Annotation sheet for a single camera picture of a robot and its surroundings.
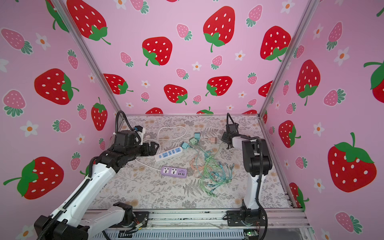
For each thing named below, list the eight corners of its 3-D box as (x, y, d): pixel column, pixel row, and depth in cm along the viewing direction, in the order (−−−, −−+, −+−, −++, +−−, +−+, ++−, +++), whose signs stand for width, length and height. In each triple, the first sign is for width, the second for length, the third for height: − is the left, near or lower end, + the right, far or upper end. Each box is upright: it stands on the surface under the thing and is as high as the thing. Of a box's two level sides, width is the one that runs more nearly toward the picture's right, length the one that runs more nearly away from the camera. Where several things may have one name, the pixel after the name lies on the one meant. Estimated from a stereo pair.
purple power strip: (160, 176, 91) (159, 174, 88) (162, 168, 94) (161, 165, 92) (186, 178, 90) (186, 176, 87) (188, 170, 93) (187, 167, 91)
